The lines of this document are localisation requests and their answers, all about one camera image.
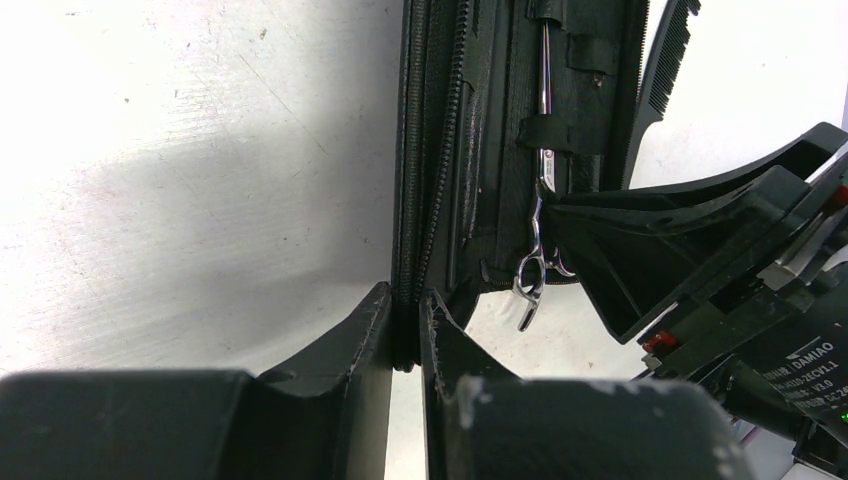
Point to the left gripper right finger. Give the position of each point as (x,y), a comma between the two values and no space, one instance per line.
(460,431)

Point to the black zippered tool case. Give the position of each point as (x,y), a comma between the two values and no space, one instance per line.
(482,85)

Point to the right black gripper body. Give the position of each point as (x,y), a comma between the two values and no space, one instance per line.
(772,349)

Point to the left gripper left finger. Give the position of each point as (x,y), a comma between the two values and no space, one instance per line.
(336,396)

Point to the silver scissors red tip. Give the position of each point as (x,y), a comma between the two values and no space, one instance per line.
(531,274)

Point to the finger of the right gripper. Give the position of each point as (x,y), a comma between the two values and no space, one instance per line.
(635,264)
(801,157)

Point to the black handled comb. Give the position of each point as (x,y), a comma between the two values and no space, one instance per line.
(659,75)

